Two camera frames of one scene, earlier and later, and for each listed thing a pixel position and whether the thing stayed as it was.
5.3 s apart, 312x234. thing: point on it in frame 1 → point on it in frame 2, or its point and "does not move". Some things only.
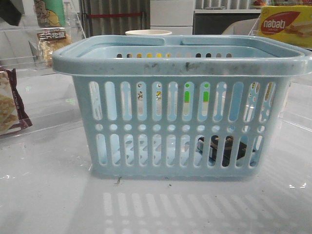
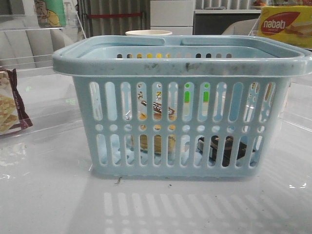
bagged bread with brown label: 50,39 → 142,115
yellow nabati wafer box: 292,24 does not move
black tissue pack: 227,150 does not move
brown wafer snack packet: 13,116 does not move
